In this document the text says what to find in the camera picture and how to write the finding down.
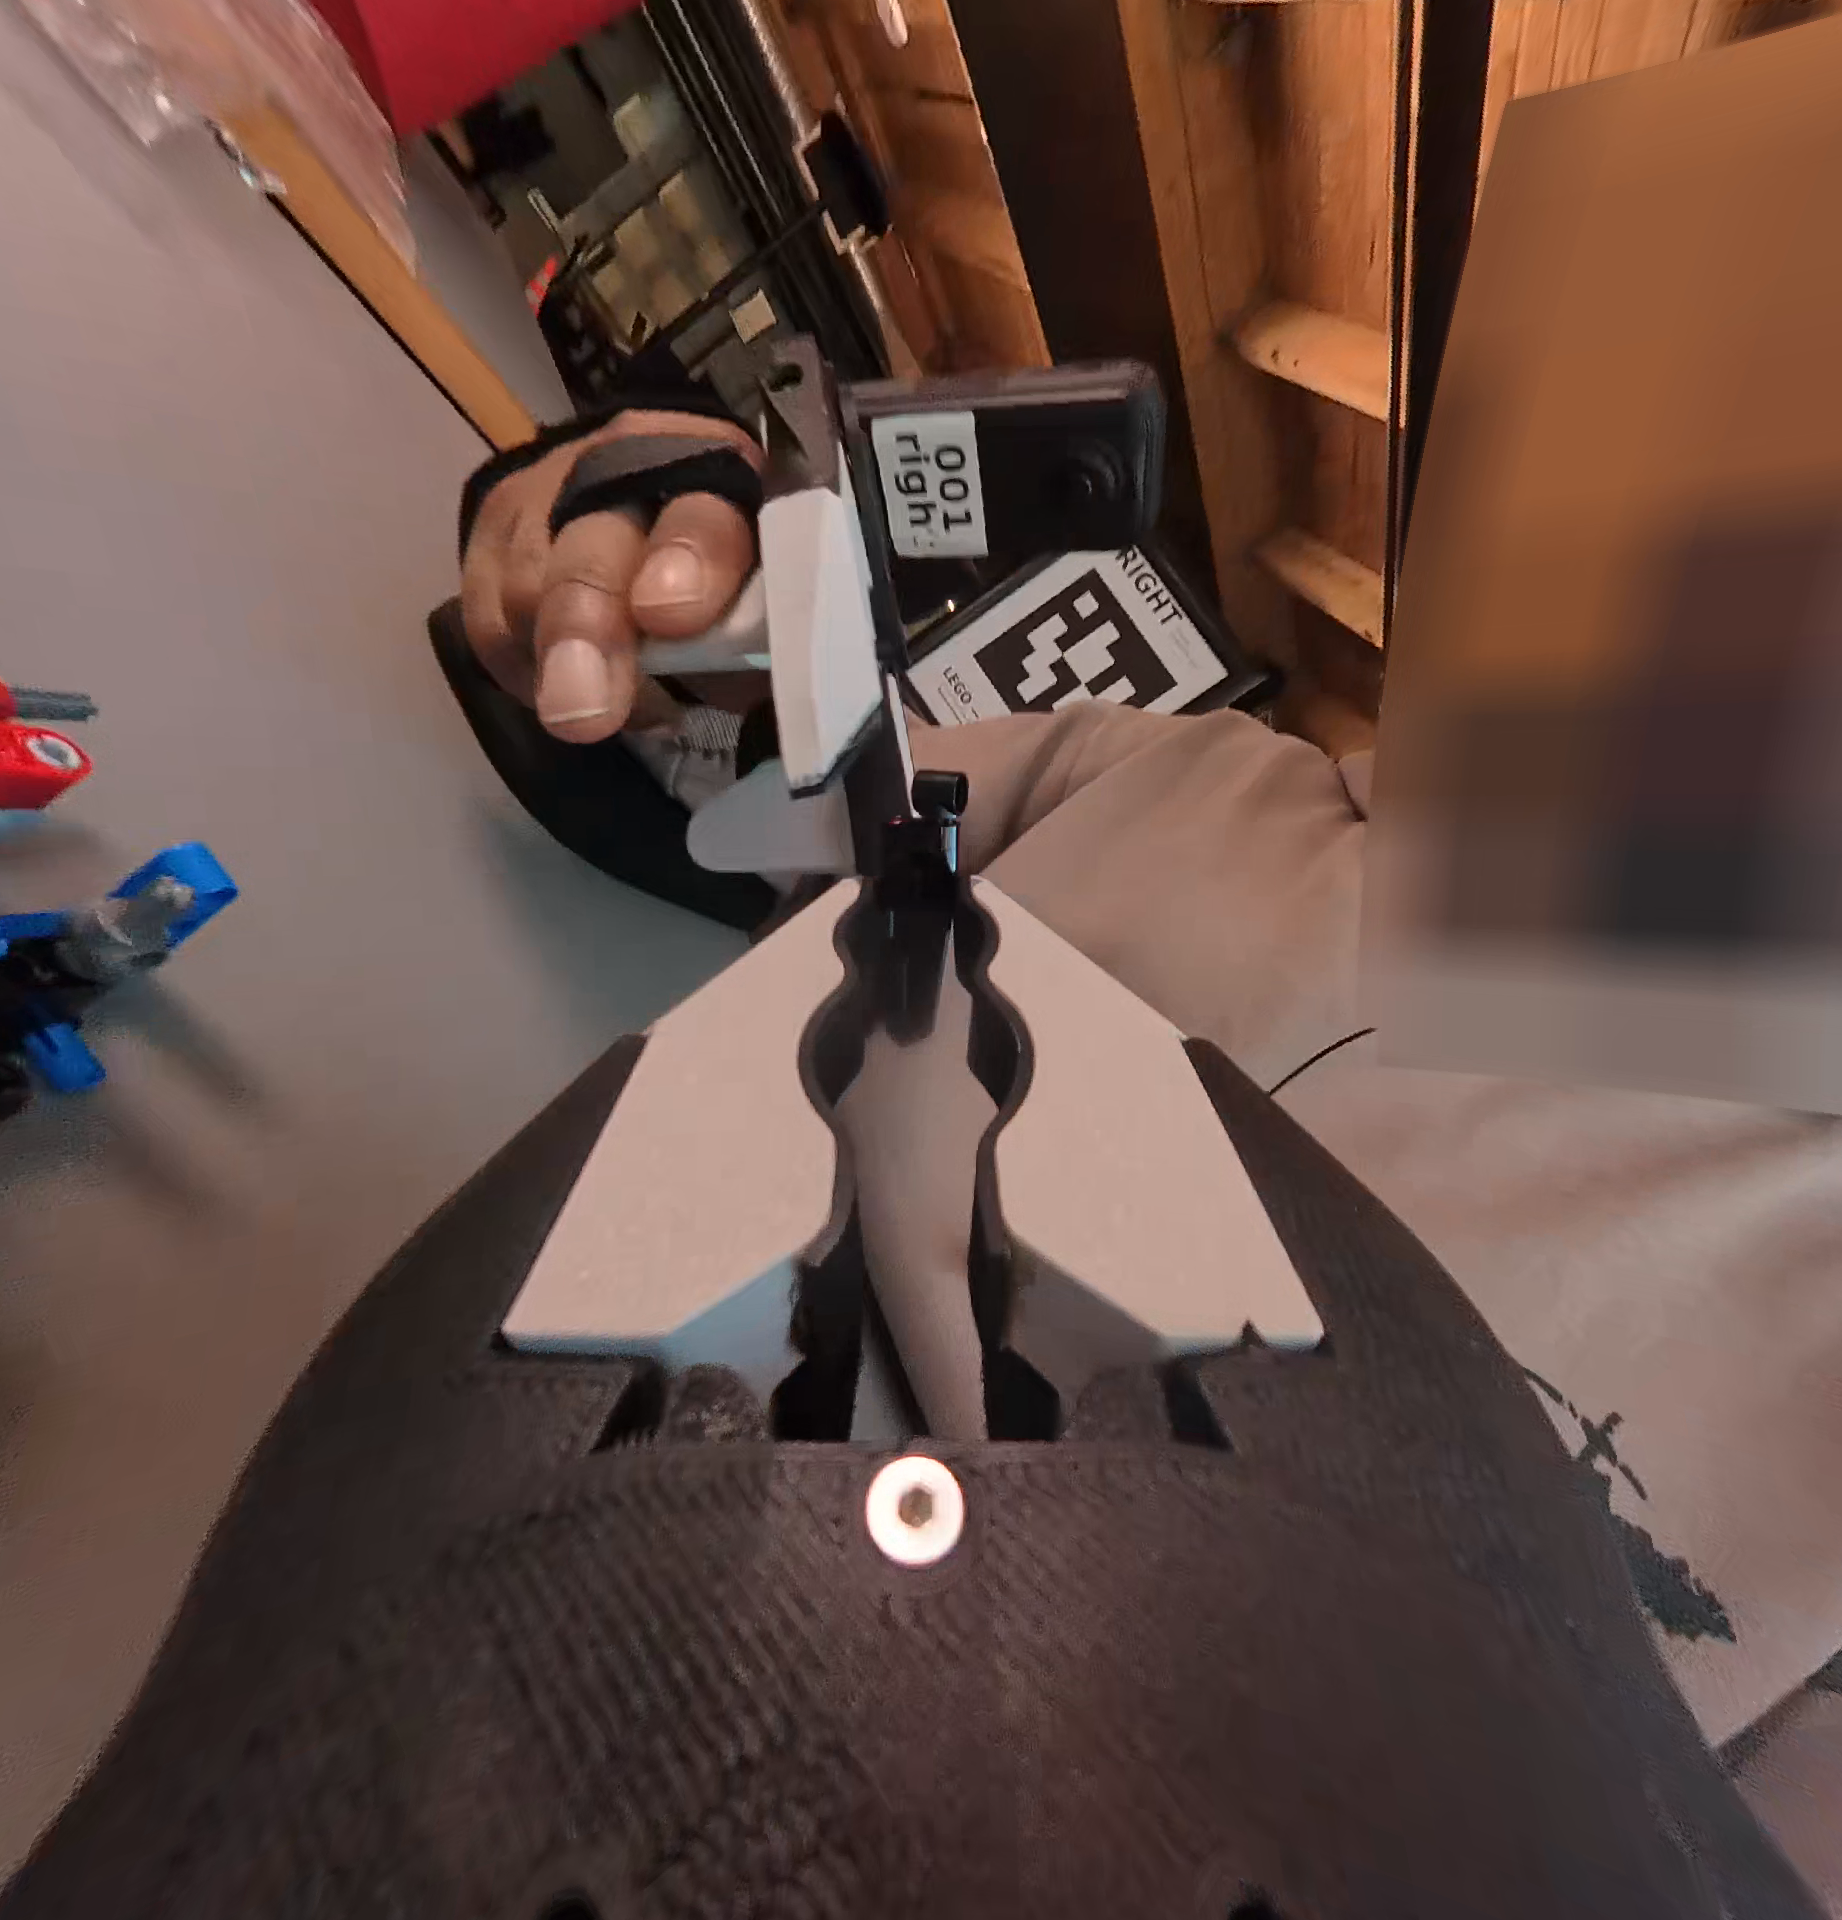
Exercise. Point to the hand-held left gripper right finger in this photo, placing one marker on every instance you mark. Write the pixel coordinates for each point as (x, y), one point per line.
(1146, 1185)

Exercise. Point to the grey desk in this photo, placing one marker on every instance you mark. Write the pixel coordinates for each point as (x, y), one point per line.
(261, 525)

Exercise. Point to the person's right hand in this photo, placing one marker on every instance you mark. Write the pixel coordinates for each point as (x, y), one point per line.
(591, 601)

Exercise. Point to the red chair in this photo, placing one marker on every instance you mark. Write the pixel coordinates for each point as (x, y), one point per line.
(456, 60)

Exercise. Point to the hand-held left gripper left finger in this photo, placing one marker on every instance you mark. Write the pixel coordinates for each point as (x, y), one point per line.
(680, 1170)

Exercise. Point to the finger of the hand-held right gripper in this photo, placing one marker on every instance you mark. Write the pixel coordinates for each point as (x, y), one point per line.
(817, 631)
(771, 832)

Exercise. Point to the wooden wall shelf unit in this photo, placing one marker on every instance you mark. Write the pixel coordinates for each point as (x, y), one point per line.
(1281, 180)

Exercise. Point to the black toy link rod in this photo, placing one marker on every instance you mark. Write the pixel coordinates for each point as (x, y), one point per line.
(914, 930)

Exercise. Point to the person's right forearm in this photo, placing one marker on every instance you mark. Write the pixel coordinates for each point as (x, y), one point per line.
(1160, 841)

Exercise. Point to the person's beige hoodie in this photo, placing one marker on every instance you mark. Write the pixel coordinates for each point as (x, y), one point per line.
(1537, 1275)

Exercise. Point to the toy brick race car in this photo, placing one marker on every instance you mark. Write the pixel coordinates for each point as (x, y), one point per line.
(170, 885)

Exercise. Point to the heap of clear plastic bags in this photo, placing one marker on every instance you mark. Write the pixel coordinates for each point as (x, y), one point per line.
(261, 90)

